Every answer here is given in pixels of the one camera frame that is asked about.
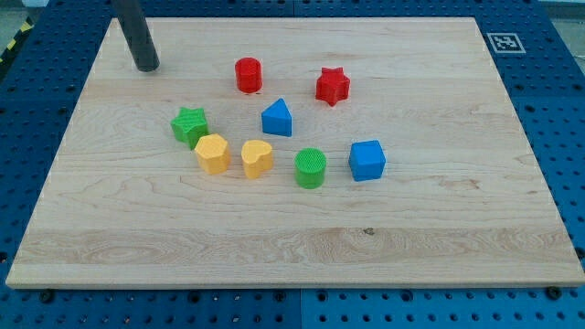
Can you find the red star block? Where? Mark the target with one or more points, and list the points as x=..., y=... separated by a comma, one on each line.
x=332, y=86

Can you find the yellow heart block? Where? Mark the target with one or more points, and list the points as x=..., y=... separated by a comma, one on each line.
x=257, y=157

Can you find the white fiducial marker tag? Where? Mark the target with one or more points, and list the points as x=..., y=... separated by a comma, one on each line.
x=505, y=43

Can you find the blue cube block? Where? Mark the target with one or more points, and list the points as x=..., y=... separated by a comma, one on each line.
x=366, y=160

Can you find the green cylinder block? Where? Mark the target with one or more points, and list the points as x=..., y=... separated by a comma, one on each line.
x=310, y=164

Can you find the blue triangle block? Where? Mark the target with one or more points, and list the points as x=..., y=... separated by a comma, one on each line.
x=277, y=119

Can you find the yellow hexagon block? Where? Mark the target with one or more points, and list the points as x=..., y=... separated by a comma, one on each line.
x=213, y=154

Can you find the red cylinder block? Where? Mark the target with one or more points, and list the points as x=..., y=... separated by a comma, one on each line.
x=248, y=75

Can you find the light wooden board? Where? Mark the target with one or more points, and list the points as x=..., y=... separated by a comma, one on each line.
x=461, y=203

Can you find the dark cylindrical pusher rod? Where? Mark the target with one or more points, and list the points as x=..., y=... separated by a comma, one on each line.
x=137, y=34

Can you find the green star block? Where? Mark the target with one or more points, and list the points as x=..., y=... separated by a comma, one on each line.
x=189, y=126

